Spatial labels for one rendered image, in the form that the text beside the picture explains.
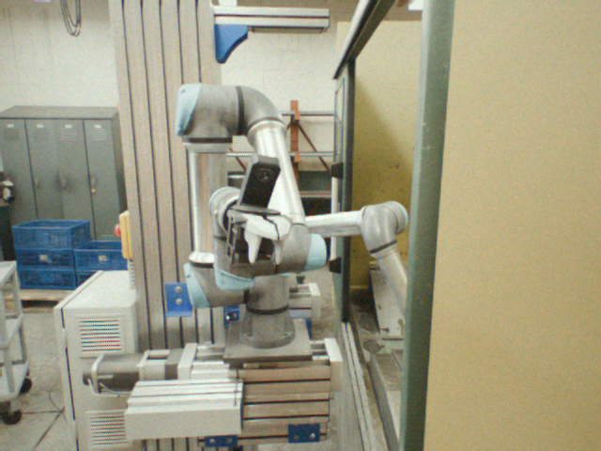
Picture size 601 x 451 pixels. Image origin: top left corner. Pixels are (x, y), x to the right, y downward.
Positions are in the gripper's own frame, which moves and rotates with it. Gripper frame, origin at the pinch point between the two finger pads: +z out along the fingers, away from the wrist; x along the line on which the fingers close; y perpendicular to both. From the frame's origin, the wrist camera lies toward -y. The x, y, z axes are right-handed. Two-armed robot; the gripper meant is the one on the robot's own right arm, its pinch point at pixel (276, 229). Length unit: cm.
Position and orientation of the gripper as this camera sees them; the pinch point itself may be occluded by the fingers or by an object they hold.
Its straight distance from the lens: 57.5
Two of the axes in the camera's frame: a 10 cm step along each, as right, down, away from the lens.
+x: -9.4, -0.6, -3.4
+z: 3.2, 2.1, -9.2
